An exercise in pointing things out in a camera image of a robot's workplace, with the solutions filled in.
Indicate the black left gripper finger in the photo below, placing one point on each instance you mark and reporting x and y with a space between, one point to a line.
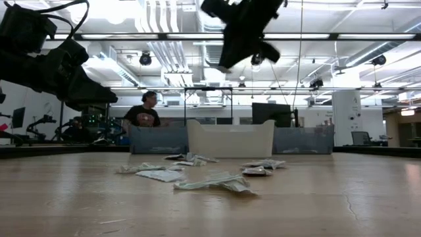
85 106
92 89

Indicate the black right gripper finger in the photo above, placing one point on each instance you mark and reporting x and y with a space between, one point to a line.
246 47
232 46

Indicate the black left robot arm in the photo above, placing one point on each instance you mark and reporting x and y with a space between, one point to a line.
16 70

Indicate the black ceiling spotlight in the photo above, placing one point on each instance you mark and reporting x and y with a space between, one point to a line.
256 60
379 60
316 83
145 59

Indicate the dark storage shelf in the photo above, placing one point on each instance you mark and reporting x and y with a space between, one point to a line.
98 120

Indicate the person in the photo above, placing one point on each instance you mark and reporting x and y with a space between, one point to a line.
143 115
76 130

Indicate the small black monitor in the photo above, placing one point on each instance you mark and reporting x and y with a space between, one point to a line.
18 116

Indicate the grey plastic bin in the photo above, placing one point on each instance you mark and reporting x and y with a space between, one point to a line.
302 140
158 140

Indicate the red machine part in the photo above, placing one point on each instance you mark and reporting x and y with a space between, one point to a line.
3 126

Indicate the green label packet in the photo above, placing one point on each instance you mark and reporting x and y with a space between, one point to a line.
141 168
204 184
174 168

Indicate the white plastic bin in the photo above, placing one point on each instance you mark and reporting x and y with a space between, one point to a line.
230 138

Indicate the white printed packet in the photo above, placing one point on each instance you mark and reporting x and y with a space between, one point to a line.
176 157
189 163
256 171
205 159
237 186

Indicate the white pillar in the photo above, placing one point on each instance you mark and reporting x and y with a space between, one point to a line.
347 115

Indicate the dark office chair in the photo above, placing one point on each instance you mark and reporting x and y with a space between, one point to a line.
360 138

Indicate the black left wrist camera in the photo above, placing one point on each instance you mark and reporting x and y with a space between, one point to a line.
23 29

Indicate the white ventilation duct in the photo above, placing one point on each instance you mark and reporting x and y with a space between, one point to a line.
171 49

